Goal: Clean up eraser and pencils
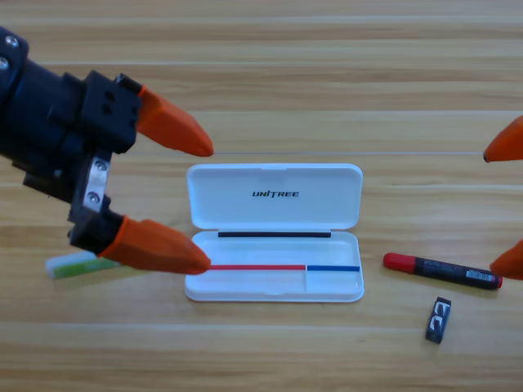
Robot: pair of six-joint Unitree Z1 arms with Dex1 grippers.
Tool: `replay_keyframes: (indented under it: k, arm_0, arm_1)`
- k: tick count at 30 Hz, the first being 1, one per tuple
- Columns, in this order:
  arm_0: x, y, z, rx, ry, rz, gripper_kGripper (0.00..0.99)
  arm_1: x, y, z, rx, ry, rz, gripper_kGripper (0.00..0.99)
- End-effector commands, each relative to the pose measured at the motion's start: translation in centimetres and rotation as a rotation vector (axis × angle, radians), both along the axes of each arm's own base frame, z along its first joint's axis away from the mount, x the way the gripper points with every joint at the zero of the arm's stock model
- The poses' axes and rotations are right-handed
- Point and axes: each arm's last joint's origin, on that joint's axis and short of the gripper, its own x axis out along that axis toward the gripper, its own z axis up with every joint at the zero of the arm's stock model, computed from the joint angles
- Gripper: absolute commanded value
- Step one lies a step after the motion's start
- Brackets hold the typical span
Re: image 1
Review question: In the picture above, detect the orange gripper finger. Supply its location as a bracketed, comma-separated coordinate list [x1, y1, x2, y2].
[489, 238, 523, 281]
[136, 84, 215, 158]
[97, 215, 212, 275]
[483, 115, 523, 163]

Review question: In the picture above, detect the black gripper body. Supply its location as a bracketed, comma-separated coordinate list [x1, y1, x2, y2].
[0, 59, 144, 255]

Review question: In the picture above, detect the red and black marker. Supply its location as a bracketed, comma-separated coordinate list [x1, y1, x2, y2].
[382, 252, 503, 291]

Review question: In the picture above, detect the green and white highlighter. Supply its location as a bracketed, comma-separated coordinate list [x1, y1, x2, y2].
[44, 249, 123, 280]

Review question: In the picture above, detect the black eraser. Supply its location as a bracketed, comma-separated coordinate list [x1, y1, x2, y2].
[424, 296, 452, 345]

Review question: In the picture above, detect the white Unitree pencil case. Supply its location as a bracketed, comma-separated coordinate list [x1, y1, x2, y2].
[184, 163, 365, 304]

